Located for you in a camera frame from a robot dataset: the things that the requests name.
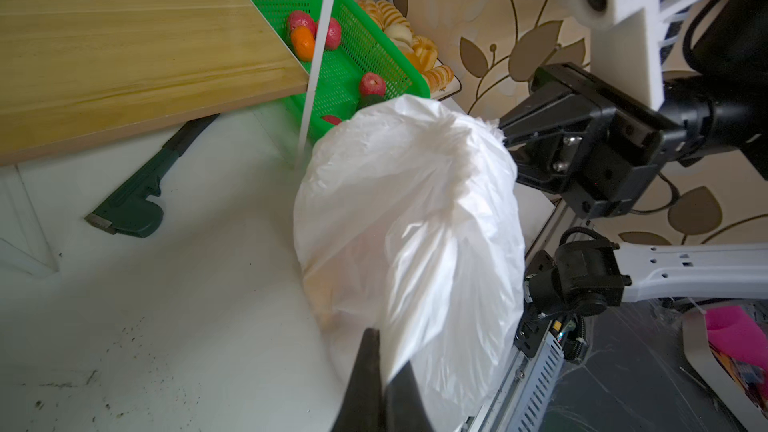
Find red apple back right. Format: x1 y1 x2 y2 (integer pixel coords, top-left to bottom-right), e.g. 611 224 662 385
324 17 342 51

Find white plastic grocery bag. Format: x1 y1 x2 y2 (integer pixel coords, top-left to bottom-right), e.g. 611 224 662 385
293 95 525 431

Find bread tray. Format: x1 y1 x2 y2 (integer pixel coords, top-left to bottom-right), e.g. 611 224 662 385
358 0 461 100

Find red apple back left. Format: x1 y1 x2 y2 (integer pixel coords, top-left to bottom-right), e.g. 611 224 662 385
286 11 317 35

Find dark green avocado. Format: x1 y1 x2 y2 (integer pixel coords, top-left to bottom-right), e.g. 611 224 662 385
357 94 386 111

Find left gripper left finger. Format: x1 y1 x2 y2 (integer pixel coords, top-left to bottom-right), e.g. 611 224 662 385
331 328 383 432

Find orange fruit small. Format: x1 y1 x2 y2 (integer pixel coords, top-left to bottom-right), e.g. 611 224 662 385
290 26 315 62

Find small red fruit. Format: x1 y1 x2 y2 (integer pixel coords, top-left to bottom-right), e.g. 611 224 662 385
322 115 342 125

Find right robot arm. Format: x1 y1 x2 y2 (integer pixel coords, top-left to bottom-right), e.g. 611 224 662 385
501 0 767 320

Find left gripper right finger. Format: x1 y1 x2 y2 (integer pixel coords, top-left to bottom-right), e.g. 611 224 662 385
385 362 433 432

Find white wooden two-tier shelf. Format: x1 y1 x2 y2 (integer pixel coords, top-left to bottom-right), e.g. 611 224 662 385
1 0 320 277

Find red apple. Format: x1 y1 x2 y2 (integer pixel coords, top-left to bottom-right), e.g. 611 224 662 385
324 17 342 51
359 72 387 97
286 11 317 35

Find tray with pink cups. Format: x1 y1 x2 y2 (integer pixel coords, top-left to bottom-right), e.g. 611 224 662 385
682 305 767 431

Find right green basket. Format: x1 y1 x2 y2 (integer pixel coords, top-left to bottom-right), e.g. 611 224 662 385
251 0 430 141

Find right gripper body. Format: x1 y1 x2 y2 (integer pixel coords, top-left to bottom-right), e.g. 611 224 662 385
499 64 687 219

